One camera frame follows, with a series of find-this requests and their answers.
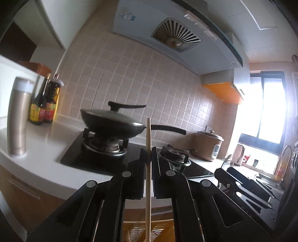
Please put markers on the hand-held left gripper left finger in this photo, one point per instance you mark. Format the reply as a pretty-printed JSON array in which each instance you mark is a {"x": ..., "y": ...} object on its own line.
[{"x": 136, "y": 182}]

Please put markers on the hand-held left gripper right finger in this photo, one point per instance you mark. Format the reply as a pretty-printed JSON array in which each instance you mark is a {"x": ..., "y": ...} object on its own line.
[{"x": 160, "y": 183}]

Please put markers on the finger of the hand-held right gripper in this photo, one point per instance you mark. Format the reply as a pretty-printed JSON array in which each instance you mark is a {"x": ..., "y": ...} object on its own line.
[
  {"x": 242, "y": 189},
  {"x": 251, "y": 182}
]

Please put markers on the wooden chopstick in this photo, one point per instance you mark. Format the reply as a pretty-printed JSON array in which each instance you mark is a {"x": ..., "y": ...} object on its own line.
[{"x": 148, "y": 139}]

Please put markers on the yellow utensil basket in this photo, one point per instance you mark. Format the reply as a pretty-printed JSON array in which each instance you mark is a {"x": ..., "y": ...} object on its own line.
[{"x": 160, "y": 229}]

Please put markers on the small dark cup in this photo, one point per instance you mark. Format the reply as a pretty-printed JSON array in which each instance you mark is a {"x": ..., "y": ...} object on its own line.
[{"x": 256, "y": 162}]

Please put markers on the red packet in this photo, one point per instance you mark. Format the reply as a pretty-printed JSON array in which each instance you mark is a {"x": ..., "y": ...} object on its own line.
[{"x": 248, "y": 158}]

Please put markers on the yellow bottle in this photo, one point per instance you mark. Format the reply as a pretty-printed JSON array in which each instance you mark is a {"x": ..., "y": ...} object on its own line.
[{"x": 279, "y": 171}]

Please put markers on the pink electric kettle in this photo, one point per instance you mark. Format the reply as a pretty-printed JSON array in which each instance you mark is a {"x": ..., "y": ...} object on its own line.
[{"x": 238, "y": 154}]

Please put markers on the metal faucet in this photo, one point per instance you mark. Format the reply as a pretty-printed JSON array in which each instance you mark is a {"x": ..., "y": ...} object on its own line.
[{"x": 286, "y": 151}]

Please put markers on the brown rice cooker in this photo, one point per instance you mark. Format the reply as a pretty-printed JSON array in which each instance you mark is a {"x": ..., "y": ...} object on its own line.
[{"x": 206, "y": 146}]

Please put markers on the black frying pan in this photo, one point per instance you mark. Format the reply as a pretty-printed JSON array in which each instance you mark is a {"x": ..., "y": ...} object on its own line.
[{"x": 111, "y": 130}]

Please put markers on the black gas stove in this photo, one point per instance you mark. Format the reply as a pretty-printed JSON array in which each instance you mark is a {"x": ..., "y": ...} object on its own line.
[{"x": 76, "y": 156}]

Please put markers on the dark framed window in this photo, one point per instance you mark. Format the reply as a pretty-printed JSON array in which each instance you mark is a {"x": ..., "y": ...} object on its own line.
[{"x": 267, "y": 93}]

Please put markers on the dark soy sauce bottle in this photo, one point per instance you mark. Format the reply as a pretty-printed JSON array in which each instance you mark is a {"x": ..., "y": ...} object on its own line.
[
  {"x": 52, "y": 107},
  {"x": 37, "y": 111}
]

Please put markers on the gold thermos flask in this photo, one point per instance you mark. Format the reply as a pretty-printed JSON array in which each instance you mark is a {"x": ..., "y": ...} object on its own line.
[{"x": 18, "y": 116}]

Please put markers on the pale blue range hood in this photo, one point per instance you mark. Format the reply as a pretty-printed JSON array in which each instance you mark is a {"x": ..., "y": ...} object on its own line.
[{"x": 139, "y": 35}]

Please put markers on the brown box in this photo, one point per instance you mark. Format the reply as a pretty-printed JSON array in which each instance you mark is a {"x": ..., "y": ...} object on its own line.
[{"x": 37, "y": 67}]

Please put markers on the orange wall cabinet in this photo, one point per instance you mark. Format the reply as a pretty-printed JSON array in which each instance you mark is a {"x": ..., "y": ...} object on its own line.
[{"x": 223, "y": 90}]

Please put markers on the white wall cabinet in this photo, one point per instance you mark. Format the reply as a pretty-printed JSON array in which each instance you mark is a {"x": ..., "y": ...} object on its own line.
[{"x": 42, "y": 18}]

